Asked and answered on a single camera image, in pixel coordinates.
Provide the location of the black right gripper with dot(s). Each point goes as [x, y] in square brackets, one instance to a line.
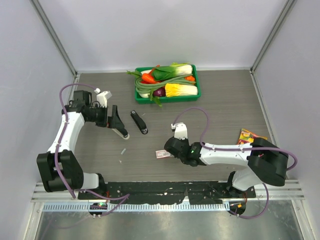
[184, 140]

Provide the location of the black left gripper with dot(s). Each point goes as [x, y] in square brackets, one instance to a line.
[113, 122]

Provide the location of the red white staple box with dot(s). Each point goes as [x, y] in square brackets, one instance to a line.
[160, 154]

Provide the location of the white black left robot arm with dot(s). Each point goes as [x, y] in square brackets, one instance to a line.
[58, 167]

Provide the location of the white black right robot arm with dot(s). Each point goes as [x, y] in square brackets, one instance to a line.
[262, 162]

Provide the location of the green long beans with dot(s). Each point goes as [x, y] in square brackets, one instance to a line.
[145, 88]

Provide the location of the green plastic tray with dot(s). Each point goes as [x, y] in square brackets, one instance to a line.
[149, 98]

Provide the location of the purple red onion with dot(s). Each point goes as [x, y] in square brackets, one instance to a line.
[161, 92]

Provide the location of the yellow white napa cabbage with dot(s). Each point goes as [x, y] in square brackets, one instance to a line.
[180, 90]

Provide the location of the colourful candy packet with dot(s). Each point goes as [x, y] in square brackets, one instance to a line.
[247, 136]

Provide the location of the small orange carrot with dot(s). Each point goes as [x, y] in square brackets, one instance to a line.
[190, 78]

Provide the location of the white green bok choy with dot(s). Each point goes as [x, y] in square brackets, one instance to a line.
[162, 73]

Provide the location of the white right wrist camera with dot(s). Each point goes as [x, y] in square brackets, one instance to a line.
[180, 131]

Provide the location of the slotted cable duct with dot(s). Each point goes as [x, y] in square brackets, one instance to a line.
[95, 207]

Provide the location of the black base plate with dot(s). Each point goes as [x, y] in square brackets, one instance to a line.
[172, 192]

